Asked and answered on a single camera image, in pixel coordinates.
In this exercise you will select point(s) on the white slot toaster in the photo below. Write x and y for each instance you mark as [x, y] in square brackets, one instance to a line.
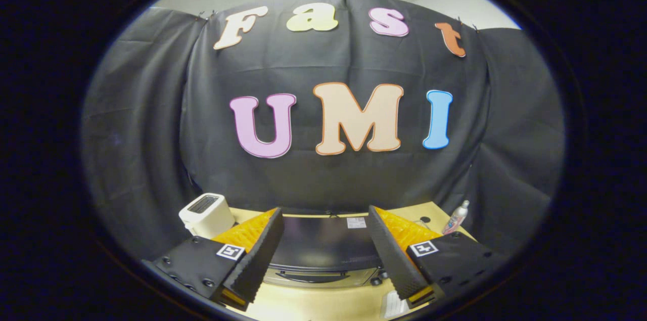
[210, 217]

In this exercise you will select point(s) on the white pink spray bottle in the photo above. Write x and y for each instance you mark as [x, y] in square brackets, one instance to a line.
[455, 220]

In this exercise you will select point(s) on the black backdrop cloth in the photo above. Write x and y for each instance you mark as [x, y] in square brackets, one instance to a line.
[328, 63]

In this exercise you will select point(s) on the white rectangular container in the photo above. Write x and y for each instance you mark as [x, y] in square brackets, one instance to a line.
[394, 306]

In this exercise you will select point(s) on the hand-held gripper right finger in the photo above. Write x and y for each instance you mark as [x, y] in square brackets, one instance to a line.
[391, 258]

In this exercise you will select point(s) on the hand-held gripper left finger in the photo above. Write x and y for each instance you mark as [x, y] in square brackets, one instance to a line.
[260, 255]

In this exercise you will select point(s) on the black toaster oven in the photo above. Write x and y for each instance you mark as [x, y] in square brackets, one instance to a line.
[323, 245]

